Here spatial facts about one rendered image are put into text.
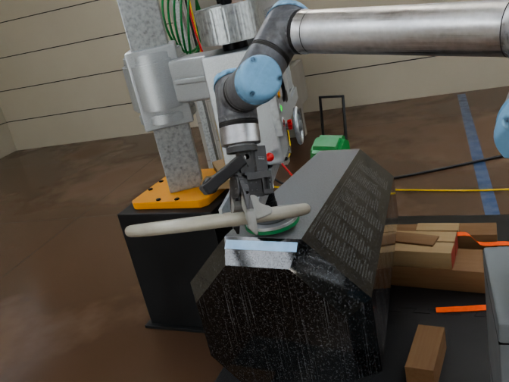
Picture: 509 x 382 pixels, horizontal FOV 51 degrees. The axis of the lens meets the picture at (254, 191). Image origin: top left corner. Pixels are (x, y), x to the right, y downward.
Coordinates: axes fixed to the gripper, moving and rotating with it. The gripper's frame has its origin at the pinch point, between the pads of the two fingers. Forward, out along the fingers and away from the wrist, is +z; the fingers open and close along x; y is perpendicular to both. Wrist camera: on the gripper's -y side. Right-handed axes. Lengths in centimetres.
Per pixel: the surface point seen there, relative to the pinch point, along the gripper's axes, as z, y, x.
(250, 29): -64, 25, 50
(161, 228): -3.9, -17.3, 5.7
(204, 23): -68, 11, 54
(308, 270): 20, 43, 70
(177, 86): -71, 18, 151
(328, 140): -48, 145, 249
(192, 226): -3.6, -11.2, 1.2
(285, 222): 2, 39, 77
